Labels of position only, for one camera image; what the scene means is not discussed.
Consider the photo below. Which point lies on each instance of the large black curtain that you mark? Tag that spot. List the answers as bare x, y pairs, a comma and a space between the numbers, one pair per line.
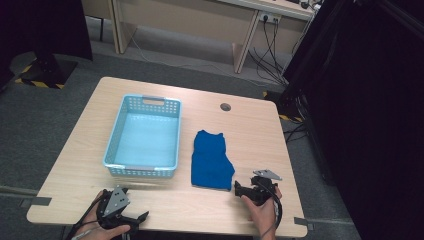
366, 116

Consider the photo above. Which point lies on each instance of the grey metal table bracket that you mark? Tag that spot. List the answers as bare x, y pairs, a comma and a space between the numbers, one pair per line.
304, 222
35, 201

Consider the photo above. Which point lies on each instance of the light blue plastic basket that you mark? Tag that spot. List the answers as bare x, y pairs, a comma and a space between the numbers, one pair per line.
146, 140

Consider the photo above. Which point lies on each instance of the person's left hand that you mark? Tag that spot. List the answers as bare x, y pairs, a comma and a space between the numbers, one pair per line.
89, 222

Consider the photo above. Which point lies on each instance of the white power socket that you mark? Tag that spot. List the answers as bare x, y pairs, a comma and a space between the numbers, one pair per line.
269, 17

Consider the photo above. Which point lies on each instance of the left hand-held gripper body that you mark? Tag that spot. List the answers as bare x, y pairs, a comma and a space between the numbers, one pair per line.
115, 201

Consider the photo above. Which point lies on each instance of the person's right hand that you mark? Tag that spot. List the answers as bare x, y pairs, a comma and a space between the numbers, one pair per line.
263, 213

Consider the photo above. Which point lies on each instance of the black stand base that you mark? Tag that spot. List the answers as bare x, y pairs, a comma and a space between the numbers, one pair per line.
50, 71

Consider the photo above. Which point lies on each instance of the small black curtain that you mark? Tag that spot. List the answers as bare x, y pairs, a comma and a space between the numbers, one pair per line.
40, 26

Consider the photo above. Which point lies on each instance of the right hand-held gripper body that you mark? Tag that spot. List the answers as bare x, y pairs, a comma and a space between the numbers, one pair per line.
261, 190

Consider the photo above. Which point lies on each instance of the blue cloth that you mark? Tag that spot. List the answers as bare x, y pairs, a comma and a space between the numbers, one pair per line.
210, 160

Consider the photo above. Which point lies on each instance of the beige wooden desk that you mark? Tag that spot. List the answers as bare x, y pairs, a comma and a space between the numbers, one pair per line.
200, 23

